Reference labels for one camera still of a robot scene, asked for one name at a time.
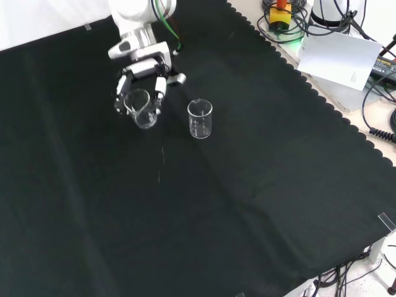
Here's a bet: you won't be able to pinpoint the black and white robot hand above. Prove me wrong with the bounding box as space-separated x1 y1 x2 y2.
107 40 173 116

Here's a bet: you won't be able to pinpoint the clear glass beaker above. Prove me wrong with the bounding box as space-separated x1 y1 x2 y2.
187 98 213 140
123 88 158 129

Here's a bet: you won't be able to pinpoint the yellow stop button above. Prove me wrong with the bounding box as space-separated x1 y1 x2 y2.
268 0 293 32

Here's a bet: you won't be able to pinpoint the black bench cloth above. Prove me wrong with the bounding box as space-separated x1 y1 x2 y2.
0 0 396 297

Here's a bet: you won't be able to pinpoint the white cone-shaped stand base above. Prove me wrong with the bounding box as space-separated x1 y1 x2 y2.
309 0 352 28

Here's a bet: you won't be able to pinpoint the pale white board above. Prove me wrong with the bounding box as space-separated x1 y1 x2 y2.
297 32 384 92

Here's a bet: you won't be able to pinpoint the black power adapter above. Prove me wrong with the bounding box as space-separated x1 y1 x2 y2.
369 51 396 84

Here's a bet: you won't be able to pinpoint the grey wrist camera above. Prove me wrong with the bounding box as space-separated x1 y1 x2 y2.
166 72 187 87

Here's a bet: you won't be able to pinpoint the green cable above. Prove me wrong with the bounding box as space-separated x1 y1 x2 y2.
155 0 184 52

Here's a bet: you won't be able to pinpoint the black coiled cable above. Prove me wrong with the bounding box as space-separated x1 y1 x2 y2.
361 76 396 143

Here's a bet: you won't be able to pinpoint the black floor cables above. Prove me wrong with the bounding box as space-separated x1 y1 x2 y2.
309 244 396 297

